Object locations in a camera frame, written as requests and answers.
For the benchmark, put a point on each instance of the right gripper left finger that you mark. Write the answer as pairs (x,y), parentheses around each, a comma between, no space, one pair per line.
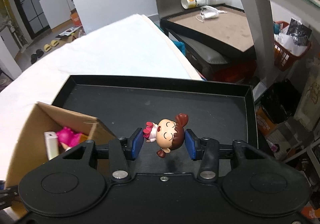
(137,141)

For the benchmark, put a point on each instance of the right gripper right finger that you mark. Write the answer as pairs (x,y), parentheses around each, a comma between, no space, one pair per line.
(192,144)

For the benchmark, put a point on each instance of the brown hair girl figurine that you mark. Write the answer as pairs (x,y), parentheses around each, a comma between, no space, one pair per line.
(168,134)

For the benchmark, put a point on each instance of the pink dinosaur figurine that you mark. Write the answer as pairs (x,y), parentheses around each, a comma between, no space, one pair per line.
(68,139)

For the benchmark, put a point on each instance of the white charger adapter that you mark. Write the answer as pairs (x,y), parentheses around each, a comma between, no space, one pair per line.
(52,144)

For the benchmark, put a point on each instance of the brown cardboard box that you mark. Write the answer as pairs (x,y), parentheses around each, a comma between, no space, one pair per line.
(23,147)

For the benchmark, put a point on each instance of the black shallow tray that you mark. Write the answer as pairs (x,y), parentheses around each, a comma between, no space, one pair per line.
(221,111)

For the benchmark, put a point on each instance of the brown side tray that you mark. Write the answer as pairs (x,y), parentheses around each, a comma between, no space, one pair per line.
(229,33)

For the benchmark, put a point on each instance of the cardboard box on floor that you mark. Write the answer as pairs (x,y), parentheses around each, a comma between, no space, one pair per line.
(69,35)

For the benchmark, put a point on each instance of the yellow slipper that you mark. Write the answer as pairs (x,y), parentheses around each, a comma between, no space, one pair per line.
(47,47)
(54,43)

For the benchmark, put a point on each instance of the black slipper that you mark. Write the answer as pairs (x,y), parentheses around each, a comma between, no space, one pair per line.
(33,58)
(39,53)

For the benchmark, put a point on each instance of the white face mask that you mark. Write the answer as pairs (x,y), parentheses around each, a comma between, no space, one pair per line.
(208,12)

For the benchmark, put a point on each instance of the orange box on floor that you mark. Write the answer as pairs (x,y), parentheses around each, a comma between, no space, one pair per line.
(75,19)

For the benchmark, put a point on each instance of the red plastic basket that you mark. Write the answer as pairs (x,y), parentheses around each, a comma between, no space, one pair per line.
(291,43)

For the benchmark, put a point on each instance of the grey white desk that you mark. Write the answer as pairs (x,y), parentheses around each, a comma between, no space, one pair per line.
(260,20)

